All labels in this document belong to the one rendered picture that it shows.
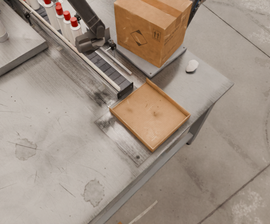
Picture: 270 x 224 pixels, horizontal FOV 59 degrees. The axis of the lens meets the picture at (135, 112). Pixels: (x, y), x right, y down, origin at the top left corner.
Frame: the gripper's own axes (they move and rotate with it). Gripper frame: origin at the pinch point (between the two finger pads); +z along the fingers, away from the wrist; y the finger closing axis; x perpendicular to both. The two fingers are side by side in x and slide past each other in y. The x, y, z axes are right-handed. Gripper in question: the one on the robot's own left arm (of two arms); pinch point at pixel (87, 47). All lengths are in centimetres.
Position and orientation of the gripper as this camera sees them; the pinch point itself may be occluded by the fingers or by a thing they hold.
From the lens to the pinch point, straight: 132.4
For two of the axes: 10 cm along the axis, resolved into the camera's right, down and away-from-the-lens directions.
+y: -7.3, 6.0, -3.3
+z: -4.5, -0.5, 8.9
